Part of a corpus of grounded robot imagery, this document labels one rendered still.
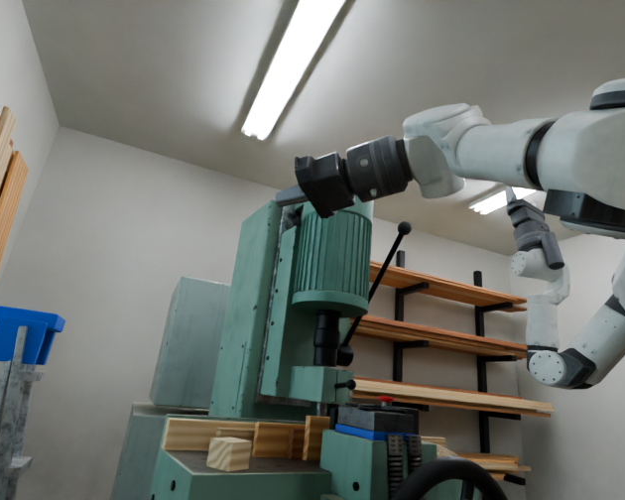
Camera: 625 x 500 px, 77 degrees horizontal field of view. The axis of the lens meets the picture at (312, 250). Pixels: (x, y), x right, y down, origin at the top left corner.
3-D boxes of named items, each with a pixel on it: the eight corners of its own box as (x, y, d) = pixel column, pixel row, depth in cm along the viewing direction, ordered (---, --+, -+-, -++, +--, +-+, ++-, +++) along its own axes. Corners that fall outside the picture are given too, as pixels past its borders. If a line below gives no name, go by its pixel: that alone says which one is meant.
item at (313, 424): (306, 461, 71) (311, 416, 73) (302, 459, 72) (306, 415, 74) (374, 461, 78) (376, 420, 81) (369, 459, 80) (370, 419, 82)
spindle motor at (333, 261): (317, 299, 79) (330, 166, 89) (278, 309, 93) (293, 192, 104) (384, 314, 87) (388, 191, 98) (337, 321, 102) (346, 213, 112)
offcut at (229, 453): (228, 472, 56) (232, 442, 57) (205, 465, 58) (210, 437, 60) (248, 468, 59) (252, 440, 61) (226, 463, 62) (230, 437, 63)
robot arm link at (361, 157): (293, 188, 57) (372, 163, 53) (294, 144, 62) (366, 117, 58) (325, 235, 66) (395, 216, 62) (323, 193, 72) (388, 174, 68)
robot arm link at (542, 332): (533, 309, 104) (534, 385, 99) (517, 302, 98) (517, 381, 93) (579, 310, 97) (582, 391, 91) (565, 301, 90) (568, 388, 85)
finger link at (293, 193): (277, 193, 67) (311, 183, 65) (276, 207, 65) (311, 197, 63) (273, 187, 66) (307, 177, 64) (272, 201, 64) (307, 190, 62)
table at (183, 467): (202, 557, 43) (212, 493, 45) (149, 485, 68) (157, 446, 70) (526, 519, 71) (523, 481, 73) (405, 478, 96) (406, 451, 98)
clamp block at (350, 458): (366, 512, 55) (370, 440, 58) (314, 487, 66) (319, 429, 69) (439, 506, 62) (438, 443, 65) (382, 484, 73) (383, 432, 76)
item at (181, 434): (163, 450, 67) (170, 419, 69) (161, 447, 68) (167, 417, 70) (415, 453, 95) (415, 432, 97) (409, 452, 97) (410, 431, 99)
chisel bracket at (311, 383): (319, 411, 78) (323, 366, 81) (286, 404, 89) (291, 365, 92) (349, 413, 81) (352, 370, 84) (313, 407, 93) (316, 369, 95)
